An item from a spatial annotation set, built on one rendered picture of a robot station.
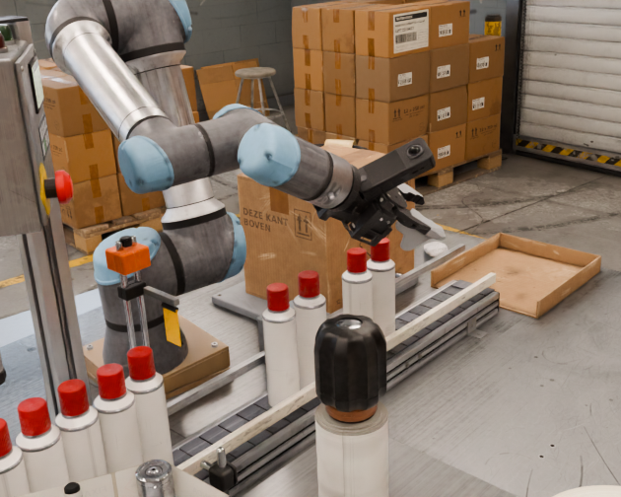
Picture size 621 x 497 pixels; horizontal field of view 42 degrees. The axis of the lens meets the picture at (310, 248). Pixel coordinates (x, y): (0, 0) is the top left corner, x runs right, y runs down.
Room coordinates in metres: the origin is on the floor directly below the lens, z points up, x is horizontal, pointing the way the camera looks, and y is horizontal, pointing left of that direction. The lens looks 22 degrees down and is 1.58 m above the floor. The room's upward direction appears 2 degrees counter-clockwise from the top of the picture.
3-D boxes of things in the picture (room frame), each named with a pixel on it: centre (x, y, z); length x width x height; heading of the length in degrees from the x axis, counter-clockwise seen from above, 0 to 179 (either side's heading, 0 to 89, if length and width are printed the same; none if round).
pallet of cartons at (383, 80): (5.24, -0.62, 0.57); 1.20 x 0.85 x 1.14; 131
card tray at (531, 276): (1.66, -0.46, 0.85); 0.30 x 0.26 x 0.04; 137
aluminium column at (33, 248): (1.00, 0.35, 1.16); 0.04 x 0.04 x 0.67; 47
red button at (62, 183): (0.87, 0.28, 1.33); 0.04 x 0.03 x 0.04; 12
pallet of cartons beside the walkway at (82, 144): (4.74, 1.28, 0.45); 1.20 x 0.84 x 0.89; 40
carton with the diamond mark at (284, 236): (1.63, -0.04, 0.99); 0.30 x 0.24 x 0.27; 138
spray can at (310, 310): (1.15, 0.00, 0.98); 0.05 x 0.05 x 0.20
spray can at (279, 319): (1.11, 0.05, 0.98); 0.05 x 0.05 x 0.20
